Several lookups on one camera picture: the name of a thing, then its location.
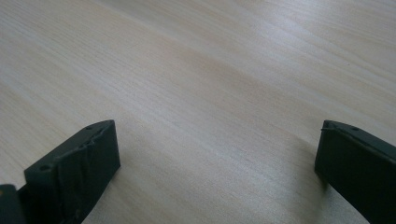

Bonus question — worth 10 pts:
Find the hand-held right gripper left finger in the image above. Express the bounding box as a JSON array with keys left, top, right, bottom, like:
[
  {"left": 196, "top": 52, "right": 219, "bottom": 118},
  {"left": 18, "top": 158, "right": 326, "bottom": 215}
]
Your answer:
[{"left": 17, "top": 119, "right": 121, "bottom": 224}]

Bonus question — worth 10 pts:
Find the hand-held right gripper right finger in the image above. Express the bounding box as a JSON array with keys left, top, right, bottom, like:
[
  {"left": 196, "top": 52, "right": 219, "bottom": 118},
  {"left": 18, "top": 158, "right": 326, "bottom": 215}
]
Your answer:
[{"left": 314, "top": 119, "right": 396, "bottom": 224}]

